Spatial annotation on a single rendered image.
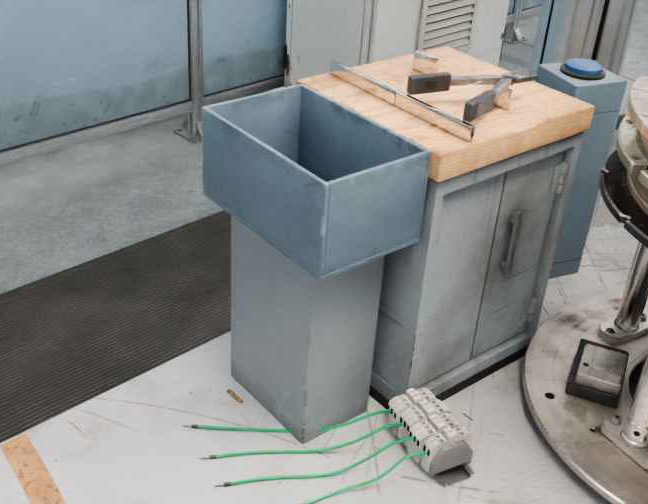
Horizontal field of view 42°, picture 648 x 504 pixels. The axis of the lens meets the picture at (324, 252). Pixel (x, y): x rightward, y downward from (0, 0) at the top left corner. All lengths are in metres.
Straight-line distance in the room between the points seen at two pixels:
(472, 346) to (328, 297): 0.21
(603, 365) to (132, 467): 0.45
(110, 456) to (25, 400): 1.26
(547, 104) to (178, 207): 2.06
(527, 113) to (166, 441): 0.44
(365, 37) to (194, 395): 2.25
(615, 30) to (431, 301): 0.54
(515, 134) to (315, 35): 2.45
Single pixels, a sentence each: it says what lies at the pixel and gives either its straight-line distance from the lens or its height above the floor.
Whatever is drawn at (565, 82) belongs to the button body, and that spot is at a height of 1.03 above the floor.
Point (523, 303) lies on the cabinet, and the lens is 0.91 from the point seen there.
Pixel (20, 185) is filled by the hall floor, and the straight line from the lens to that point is 2.96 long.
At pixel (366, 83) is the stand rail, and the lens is 0.78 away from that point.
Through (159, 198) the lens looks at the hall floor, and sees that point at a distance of 2.82.
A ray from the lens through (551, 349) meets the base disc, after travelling 0.94.
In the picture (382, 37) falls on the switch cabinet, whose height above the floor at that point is 0.44.
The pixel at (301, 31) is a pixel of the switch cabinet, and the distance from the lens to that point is 3.22.
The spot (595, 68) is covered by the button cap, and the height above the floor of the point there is 1.04.
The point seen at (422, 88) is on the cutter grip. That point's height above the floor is 1.08.
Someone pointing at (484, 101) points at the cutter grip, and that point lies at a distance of 0.72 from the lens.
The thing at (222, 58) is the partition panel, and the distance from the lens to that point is 3.24.
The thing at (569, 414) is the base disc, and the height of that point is 0.80.
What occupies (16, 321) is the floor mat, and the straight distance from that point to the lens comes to 2.30.
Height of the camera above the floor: 1.35
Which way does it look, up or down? 32 degrees down
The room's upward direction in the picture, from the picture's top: 4 degrees clockwise
